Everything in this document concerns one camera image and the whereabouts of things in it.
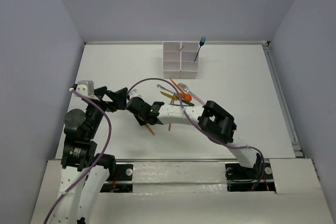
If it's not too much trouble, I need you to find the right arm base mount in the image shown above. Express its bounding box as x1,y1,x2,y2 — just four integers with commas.
225,161,276,192

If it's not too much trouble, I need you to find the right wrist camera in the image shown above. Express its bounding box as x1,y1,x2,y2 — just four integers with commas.
128,89,142,100

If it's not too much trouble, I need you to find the white right organizer container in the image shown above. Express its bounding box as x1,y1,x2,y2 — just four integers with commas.
180,41,199,79

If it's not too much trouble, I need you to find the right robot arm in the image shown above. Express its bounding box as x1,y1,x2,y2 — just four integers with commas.
125,97,263,178

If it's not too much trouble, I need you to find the orange spoon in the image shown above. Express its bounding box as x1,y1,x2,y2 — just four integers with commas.
183,94,192,102

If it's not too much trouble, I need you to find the silver fork pink handle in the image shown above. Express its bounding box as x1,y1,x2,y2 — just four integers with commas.
178,83,206,105

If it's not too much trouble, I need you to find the white organizer container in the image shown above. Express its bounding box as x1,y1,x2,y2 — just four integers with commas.
180,41,199,79
162,41,182,79

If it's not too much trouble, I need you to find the gold knife green handle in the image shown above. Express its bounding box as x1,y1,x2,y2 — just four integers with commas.
160,91,195,106

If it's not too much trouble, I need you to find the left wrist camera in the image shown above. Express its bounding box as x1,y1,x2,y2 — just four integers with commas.
69,80,95,97

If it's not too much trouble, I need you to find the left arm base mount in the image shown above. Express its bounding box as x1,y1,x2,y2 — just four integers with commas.
100,163,133,193

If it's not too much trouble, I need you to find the white left organizer container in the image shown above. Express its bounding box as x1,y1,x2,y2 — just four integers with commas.
162,41,182,79

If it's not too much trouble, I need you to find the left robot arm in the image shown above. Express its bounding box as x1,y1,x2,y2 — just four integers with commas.
44,81,128,223

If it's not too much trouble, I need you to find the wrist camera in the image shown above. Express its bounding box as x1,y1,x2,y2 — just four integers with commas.
128,89,142,100
69,80,95,97

